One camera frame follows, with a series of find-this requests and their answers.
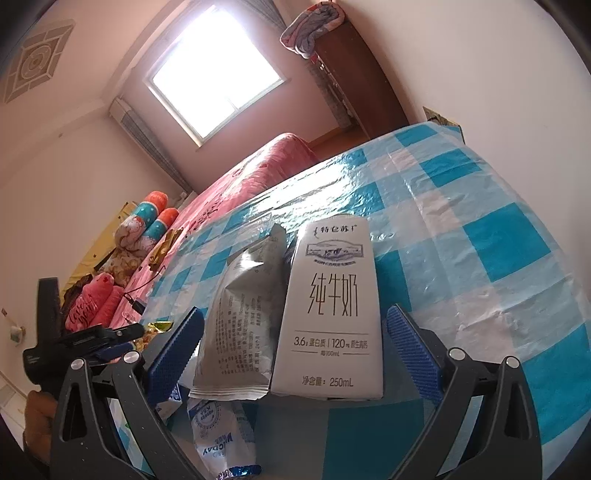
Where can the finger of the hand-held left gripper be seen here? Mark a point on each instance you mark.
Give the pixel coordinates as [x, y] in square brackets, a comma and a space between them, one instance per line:
[115, 351]
[101, 334]

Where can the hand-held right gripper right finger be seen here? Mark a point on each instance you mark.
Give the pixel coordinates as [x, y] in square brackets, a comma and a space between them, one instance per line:
[415, 353]

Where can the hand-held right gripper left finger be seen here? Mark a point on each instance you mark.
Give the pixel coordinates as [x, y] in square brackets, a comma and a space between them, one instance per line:
[178, 353]

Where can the grey foil pouch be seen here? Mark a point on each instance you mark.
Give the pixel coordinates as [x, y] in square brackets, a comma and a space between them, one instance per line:
[240, 314]

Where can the white blue plastic packet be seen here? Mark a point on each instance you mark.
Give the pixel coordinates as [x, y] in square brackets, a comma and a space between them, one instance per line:
[217, 434]

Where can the white milk carton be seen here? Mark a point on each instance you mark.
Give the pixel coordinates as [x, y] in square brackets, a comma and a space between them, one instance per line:
[328, 300]

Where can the person's left forearm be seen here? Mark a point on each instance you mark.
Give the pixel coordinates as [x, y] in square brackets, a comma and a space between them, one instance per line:
[39, 443]

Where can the person's left hand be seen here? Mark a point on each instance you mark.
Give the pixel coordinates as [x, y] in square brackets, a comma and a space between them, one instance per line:
[41, 406]

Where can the gold foil wrapper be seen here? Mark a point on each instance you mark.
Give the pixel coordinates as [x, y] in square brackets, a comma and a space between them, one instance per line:
[159, 326]

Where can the pink pillow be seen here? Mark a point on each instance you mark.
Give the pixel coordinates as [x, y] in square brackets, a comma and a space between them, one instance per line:
[94, 302]

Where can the small blue white carton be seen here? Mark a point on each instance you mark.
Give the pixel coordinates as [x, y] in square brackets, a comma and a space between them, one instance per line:
[168, 408]

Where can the yellow headboard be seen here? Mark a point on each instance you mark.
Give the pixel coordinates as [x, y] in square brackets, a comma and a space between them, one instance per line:
[108, 235]

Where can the gold ribbon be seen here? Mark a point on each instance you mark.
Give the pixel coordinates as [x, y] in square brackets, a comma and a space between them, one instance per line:
[167, 244]

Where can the orange teal bolster pillow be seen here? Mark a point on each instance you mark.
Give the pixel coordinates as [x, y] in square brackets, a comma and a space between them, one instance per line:
[150, 210]
[162, 226]

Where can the blue white checked tablecloth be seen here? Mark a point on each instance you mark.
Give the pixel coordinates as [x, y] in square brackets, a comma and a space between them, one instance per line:
[461, 221]

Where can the bed with pink sheet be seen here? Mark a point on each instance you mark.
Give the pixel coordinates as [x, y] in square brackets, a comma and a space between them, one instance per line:
[240, 184]

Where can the grey checked curtain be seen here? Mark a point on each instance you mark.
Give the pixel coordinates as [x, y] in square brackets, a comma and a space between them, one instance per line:
[157, 152]
[263, 11]

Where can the cardboard box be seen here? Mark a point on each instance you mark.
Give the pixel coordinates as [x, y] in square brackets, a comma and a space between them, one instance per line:
[441, 119]

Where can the brown wooden wardrobe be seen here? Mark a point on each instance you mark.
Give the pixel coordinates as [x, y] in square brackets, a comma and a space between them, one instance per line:
[364, 78]

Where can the window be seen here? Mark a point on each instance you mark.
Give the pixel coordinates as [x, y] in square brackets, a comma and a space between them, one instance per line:
[207, 69]

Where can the folded floral blanket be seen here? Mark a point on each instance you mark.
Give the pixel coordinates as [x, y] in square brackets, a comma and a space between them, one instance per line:
[309, 27]

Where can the green white wall fixture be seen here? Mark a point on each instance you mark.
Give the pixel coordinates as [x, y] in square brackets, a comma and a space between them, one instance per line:
[15, 333]

